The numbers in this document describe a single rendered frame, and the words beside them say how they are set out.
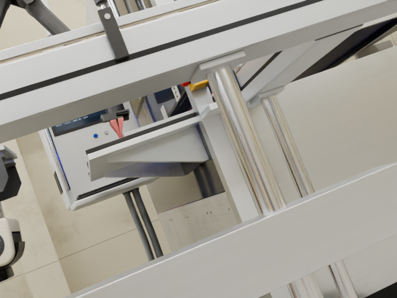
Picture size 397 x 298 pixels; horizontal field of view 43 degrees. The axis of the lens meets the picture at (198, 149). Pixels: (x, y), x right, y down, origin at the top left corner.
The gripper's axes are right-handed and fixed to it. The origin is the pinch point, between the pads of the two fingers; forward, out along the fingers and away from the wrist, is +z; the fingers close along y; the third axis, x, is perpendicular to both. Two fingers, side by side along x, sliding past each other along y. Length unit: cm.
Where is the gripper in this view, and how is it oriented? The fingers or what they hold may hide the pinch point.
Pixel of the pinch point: (121, 138)
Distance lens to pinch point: 178.7
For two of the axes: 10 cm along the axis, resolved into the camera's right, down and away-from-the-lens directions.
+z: 2.7, 9.5, -1.2
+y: 9.4, -2.4, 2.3
